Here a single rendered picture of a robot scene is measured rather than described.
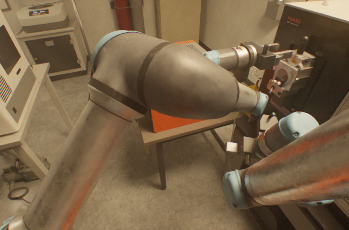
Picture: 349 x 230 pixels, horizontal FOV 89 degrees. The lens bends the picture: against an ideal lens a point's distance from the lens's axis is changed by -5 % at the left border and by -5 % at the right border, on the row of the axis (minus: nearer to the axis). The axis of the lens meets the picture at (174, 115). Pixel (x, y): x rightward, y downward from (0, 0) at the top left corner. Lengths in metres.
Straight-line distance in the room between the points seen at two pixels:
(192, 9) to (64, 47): 2.30
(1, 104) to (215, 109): 1.07
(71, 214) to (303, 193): 0.35
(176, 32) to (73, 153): 3.69
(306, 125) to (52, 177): 0.49
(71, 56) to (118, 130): 3.21
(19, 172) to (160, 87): 2.00
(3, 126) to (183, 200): 1.34
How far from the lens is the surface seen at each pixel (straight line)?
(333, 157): 0.21
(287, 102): 1.00
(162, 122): 1.18
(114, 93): 0.31
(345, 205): 1.06
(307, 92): 0.97
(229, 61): 0.63
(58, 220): 0.40
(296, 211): 1.17
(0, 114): 1.22
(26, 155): 1.37
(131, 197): 1.81
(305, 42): 0.88
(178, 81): 0.26
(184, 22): 3.93
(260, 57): 0.68
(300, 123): 0.47
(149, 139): 1.20
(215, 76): 0.29
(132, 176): 1.91
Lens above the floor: 1.60
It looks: 41 degrees down
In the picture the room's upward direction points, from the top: 1 degrees counter-clockwise
